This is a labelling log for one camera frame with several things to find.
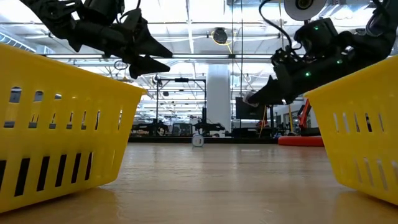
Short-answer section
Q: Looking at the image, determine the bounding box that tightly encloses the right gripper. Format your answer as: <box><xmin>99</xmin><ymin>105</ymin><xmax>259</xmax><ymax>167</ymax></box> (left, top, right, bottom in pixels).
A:
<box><xmin>247</xmin><ymin>45</ymin><xmax>353</xmax><ymax>106</ymax></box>

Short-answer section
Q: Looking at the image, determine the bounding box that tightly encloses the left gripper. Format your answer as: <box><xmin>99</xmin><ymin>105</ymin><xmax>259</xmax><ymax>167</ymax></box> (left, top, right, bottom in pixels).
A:
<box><xmin>70</xmin><ymin>18</ymin><xmax>174</xmax><ymax>80</ymax></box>

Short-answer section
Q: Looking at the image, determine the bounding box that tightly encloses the white wall charger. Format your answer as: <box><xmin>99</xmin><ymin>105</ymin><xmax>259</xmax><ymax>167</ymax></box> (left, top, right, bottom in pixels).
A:
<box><xmin>191</xmin><ymin>133</ymin><xmax>205</xmax><ymax>148</ymax></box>

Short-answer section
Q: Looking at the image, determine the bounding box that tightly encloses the black unlit monitor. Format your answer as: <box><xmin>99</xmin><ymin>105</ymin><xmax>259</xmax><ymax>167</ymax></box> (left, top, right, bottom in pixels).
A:
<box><xmin>234</xmin><ymin>96</ymin><xmax>267</xmax><ymax>121</ymax></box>

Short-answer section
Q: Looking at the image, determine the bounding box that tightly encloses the white building column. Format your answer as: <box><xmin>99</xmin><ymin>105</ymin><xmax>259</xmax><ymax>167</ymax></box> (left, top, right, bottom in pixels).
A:
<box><xmin>206</xmin><ymin>63</ymin><xmax>233</xmax><ymax>135</ymax></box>

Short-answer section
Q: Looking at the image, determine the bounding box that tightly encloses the yellow slotted plastic basket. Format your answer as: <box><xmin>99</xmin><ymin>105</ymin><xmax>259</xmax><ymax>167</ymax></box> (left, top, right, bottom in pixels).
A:
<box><xmin>303</xmin><ymin>55</ymin><xmax>398</xmax><ymax>206</ymax></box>
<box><xmin>0</xmin><ymin>43</ymin><xmax>147</xmax><ymax>214</ymax></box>

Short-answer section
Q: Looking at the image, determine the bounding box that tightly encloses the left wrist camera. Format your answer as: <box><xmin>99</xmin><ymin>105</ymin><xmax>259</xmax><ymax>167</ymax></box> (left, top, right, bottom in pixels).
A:
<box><xmin>119</xmin><ymin>7</ymin><xmax>144</xmax><ymax>32</ymax></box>

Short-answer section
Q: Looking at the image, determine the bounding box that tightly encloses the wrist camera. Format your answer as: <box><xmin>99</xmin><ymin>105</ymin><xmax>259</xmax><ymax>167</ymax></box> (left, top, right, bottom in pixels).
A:
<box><xmin>119</xmin><ymin>7</ymin><xmax>144</xmax><ymax>32</ymax></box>
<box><xmin>294</xmin><ymin>17</ymin><xmax>339</xmax><ymax>54</ymax></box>

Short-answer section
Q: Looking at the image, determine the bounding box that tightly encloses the distant black gantry frame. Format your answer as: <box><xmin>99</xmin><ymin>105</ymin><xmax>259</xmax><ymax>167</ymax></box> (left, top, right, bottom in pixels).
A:
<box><xmin>154</xmin><ymin>77</ymin><xmax>208</xmax><ymax>138</ymax></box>

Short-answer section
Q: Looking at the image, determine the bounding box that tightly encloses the black ceiling cable reel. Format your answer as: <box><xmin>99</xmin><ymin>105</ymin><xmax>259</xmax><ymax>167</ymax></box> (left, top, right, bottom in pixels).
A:
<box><xmin>212</xmin><ymin>27</ymin><xmax>229</xmax><ymax>45</ymax></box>

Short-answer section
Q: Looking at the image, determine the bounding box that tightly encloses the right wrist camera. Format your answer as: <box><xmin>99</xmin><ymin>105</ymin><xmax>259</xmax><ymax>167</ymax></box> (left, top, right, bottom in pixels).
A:
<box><xmin>294</xmin><ymin>17</ymin><xmax>339</xmax><ymax>54</ymax></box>

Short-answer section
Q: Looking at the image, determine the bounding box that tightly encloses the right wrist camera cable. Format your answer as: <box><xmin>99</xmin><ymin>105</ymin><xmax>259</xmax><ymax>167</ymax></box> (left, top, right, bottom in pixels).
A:
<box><xmin>258</xmin><ymin>0</ymin><xmax>295</xmax><ymax>50</ymax></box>

